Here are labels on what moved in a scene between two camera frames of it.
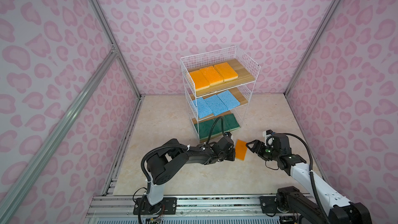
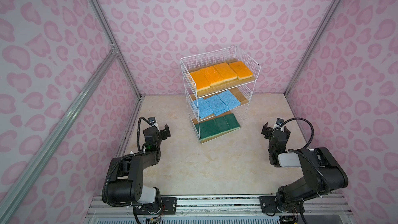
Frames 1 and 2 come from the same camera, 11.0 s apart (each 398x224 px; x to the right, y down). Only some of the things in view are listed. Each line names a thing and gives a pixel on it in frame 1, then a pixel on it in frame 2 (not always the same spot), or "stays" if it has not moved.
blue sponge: x=229 y=100 stays
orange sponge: x=212 y=75 stays
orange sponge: x=241 y=149 → x=241 y=70
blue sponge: x=216 y=106 stays
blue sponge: x=203 y=110 stays
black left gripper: x=232 y=155 → x=162 y=135
